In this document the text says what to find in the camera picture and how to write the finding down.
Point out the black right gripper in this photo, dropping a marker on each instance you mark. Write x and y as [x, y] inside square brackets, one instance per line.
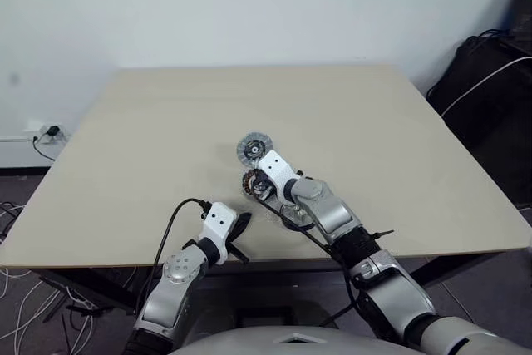
[266, 189]

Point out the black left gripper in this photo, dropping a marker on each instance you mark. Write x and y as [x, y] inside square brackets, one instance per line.
[229, 239]

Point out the motor housing with copper windings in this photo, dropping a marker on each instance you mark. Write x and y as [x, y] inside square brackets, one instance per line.
[248, 184]

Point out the grey round motor lid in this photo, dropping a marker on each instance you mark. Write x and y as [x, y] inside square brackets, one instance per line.
[297, 213]

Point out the grey spoked rotor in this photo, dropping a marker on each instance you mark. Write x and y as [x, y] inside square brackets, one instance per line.
[254, 148]

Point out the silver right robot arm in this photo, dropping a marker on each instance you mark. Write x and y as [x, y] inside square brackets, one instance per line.
[332, 213]

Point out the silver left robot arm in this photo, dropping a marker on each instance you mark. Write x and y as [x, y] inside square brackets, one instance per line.
[174, 284]

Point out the grey robot torso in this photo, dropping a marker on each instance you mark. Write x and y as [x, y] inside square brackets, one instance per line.
[291, 340]

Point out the black power adapter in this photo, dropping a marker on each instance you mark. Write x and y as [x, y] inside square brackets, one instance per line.
[52, 130]

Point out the black bag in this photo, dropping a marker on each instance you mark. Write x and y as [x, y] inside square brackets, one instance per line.
[482, 93]

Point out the dark shelf unit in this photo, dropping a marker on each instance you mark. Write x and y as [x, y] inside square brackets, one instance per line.
[523, 1]

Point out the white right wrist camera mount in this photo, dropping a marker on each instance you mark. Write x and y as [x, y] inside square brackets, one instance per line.
[276, 168]

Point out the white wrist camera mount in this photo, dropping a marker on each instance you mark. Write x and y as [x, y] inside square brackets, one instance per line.
[218, 218]
[276, 168]

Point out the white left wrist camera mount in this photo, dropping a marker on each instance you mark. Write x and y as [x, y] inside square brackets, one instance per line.
[218, 218]

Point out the black table frame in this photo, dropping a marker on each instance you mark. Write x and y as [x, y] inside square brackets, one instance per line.
[104, 284]

